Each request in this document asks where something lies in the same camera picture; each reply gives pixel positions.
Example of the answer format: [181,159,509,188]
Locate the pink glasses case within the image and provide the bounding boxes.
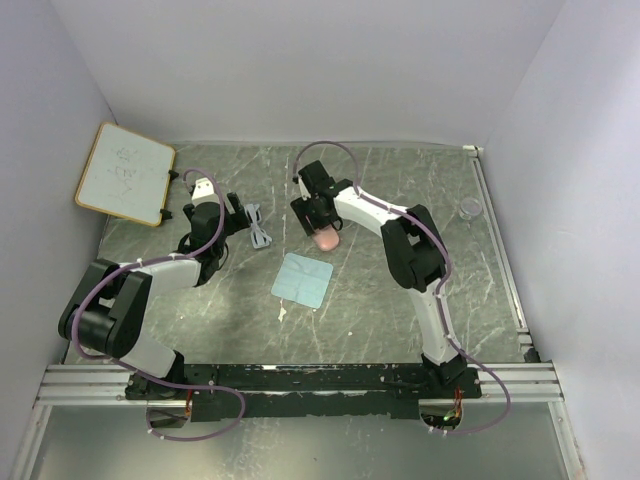
[311,226,340,252]

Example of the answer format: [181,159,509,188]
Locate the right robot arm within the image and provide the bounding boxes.
[291,161,467,398]

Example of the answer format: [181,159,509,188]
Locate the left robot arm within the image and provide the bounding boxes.
[58,192,249,399]

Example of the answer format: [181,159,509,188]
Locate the white sunglasses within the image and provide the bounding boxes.
[245,204,272,250]

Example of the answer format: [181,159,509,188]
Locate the light blue cleaning cloth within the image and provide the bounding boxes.
[271,253,333,309]

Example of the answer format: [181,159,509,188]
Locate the clear plastic cup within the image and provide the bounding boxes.
[459,197,483,221]

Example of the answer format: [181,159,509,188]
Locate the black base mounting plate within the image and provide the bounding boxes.
[125,363,481,422]

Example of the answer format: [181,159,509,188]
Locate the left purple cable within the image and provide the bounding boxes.
[72,168,247,442]

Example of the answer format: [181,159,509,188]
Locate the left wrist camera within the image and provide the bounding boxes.
[191,178,219,206]

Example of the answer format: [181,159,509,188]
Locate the small whiteboard orange frame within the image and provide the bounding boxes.
[75,122,176,227]

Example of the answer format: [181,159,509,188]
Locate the aluminium rail frame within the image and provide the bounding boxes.
[14,144,585,479]

